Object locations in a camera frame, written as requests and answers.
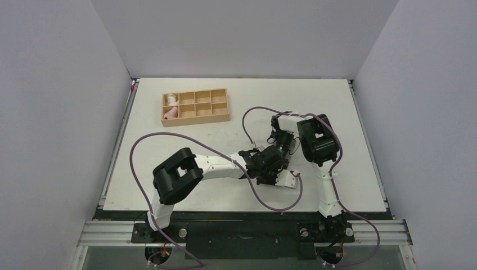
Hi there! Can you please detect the purple cable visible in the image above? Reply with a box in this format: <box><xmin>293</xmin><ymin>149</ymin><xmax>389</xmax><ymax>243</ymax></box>
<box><xmin>129</xmin><ymin>132</ymin><xmax>304</xmax><ymax>269</ymax></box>
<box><xmin>241</xmin><ymin>106</ymin><xmax>381</xmax><ymax>268</ymax></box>

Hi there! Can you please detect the white rolled underwear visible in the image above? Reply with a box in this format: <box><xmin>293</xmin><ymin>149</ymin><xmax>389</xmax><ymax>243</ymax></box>
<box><xmin>165</xmin><ymin>93</ymin><xmax>178</xmax><ymax>106</ymax></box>

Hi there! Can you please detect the pink rolled underwear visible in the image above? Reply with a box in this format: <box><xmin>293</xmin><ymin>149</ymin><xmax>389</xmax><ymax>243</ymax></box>
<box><xmin>163</xmin><ymin>107</ymin><xmax>179</xmax><ymax>120</ymax></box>

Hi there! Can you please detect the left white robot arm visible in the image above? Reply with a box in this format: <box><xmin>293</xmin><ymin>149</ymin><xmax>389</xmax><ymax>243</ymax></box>
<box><xmin>146</xmin><ymin>146</ymin><xmax>298</xmax><ymax>242</ymax></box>

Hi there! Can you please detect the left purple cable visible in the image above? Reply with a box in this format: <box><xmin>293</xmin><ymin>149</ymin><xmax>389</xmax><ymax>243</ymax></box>
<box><xmin>129</xmin><ymin>132</ymin><xmax>304</xmax><ymax>269</ymax></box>

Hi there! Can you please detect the wooden compartment tray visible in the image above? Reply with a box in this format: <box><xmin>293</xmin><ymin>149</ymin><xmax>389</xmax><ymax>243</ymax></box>
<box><xmin>160</xmin><ymin>88</ymin><xmax>231</xmax><ymax>127</ymax></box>

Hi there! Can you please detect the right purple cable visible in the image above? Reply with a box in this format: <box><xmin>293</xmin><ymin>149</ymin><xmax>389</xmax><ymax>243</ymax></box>
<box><xmin>241</xmin><ymin>106</ymin><xmax>381</xmax><ymax>268</ymax></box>

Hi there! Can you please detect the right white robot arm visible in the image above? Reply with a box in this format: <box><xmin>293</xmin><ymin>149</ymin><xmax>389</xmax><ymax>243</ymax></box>
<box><xmin>271</xmin><ymin>112</ymin><xmax>344</xmax><ymax>240</ymax></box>

